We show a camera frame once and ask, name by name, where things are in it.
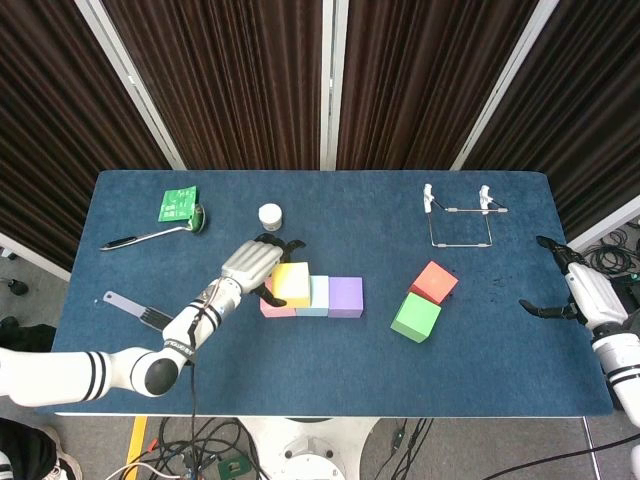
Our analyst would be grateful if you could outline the black cable green plug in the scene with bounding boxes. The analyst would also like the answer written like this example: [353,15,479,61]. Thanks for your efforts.
[379,417,436,480]

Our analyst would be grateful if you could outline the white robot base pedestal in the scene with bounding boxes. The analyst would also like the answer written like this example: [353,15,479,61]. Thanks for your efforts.
[238,417,377,480]

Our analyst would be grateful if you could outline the grey brush black bristles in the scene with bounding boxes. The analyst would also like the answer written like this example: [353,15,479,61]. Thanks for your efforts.
[94,290,174,331]

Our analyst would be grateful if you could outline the blue table mat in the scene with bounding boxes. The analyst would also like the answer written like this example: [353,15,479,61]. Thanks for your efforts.
[37,169,616,419]

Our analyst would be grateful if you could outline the small white jar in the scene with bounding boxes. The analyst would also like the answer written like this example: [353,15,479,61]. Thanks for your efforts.
[258,203,284,233]

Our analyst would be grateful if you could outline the green cube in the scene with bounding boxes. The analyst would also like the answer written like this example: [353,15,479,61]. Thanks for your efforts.
[390,292,443,345]

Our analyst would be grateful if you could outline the black trouser leg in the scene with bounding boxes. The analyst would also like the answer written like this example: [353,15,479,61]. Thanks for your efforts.
[0,417,56,480]

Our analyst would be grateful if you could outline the metal ladle black handle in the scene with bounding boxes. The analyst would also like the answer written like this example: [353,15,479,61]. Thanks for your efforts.
[99,203,208,252]

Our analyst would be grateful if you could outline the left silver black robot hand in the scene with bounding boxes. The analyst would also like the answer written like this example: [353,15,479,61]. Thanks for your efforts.
[219,232,307,309]

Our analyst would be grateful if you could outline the white black shoe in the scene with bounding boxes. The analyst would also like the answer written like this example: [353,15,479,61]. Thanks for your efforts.
[47,439,84,480]

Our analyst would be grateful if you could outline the light blue cube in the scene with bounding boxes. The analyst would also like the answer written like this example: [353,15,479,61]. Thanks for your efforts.
[296,274,331,317]

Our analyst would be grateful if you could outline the black fabric object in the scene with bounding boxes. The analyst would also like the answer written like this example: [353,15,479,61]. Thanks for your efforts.
[0,317,57,354]

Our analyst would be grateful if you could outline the tangled black floor cables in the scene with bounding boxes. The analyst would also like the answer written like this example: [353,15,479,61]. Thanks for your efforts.
[107,417,269,480]
[582,227,640,281]

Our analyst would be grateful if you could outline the purple cube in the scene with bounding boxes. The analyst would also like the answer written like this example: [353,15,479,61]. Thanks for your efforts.
[328,276,364,320]

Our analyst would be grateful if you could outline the brown curtain partition panel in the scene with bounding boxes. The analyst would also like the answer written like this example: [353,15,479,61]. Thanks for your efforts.
[74,0,335,171]
[449,0,640,256]
[333,0,559,171]
[0,0,186,281]

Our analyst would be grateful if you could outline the wire stand white clips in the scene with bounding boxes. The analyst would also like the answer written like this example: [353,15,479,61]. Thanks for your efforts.
[422,183,510,250]

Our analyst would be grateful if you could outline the green packet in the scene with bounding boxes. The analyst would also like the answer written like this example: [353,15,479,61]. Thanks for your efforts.
[157,184,200,222]

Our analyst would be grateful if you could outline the red orange cube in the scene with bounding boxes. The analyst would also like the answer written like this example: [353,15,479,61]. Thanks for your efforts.
[408,260,460,306]

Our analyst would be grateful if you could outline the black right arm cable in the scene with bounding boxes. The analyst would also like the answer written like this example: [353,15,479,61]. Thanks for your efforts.
[479,438,640,480]

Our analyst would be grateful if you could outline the green floor circuit board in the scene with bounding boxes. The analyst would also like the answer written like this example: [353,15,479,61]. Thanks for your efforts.
[217,455,250,479]

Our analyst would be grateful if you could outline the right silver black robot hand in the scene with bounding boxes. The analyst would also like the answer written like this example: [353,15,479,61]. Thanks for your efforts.
[518,235,629,329]

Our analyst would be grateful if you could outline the black power strip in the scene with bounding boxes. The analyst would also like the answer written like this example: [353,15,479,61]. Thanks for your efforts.
[607,272,640,301]

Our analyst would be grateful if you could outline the yellow cube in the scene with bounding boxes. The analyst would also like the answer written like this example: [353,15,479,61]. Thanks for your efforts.
[269,261,312,309]

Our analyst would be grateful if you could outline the pink cube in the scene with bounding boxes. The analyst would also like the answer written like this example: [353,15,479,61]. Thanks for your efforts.
[259,277,298,319]

